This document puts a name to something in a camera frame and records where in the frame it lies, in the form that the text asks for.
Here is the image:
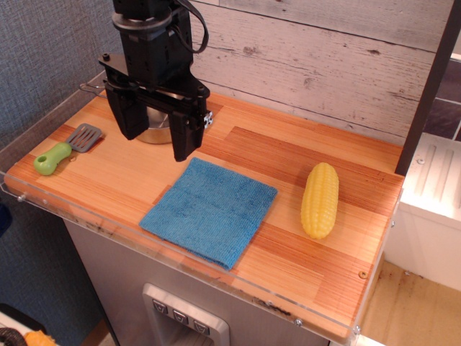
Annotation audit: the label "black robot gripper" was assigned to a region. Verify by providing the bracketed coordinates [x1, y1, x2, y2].
[99, 30, 210, 162]

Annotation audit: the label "small steel pan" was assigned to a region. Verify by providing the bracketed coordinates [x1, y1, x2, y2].
[79, 80, 185, 144]

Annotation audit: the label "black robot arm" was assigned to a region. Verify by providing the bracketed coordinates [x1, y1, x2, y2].
[99, 1, 211, 161]

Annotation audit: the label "blue cloth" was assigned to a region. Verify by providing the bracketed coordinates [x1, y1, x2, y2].
[139, 158, 277, 270]

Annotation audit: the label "clear acrylic edge guard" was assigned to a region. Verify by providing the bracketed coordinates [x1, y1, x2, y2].
[1, 91, 403, 345]

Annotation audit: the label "yellow toy corn cob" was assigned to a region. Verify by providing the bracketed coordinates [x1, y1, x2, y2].
[300, 162, 339, 239]

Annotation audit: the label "grey toy fridge cabinet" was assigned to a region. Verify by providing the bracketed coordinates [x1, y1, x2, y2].
[65, 221, 330, 345]

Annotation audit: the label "silver ice dispenser panel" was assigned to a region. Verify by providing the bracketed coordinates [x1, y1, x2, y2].
[143, 283, 230, 345]

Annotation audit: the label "orange toy at corner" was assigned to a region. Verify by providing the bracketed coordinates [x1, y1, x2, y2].
[1, 327, 57, 346]

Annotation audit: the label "white toy sink unit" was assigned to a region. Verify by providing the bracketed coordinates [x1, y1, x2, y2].
[381, 53, 461, 293]

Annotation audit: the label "green handled grey spatula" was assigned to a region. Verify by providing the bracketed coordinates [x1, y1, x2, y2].
[33, 123, 102, 176]

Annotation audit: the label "dark right shelf post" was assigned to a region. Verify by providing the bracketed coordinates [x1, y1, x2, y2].
[395, 0, 460, 176]

